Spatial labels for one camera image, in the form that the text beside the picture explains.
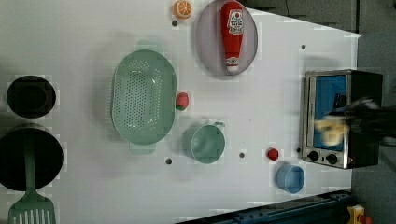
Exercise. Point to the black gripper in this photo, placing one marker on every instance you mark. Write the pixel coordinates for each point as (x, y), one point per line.
(366, 116)

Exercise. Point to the peeled toy banana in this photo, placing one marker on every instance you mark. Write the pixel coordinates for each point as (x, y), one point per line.
(332, 131)

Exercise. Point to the black toaster oven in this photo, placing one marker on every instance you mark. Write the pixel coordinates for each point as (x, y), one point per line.
(325, 91)

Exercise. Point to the blue cup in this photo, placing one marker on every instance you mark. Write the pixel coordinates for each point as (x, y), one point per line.
(290, 178)

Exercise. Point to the small red strawberry toy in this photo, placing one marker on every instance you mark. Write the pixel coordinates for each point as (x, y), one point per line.
(272, 154)

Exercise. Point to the red ketchup bottle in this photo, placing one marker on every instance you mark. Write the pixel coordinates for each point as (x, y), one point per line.
(232, 33)

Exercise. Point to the grey round plate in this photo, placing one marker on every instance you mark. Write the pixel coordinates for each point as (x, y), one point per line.
(209, 41)

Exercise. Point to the large red strawberry toy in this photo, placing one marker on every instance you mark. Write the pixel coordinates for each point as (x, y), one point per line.
(182, 101)

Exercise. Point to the orange slice toy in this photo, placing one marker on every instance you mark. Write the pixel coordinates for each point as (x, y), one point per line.
(182, 9)

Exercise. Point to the green colander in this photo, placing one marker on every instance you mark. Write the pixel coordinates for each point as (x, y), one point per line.
(143, 97)

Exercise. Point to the small black pot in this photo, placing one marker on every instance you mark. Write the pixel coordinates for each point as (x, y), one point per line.
(31, 97)

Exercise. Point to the green slotted spatula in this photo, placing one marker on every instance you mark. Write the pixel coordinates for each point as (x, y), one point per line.
(31, 208)

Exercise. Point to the blue metal frame rail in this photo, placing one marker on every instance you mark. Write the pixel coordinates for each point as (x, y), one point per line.
(327, 208)

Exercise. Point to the green cup with handle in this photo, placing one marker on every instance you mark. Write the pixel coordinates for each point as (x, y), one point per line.
(206, 143)

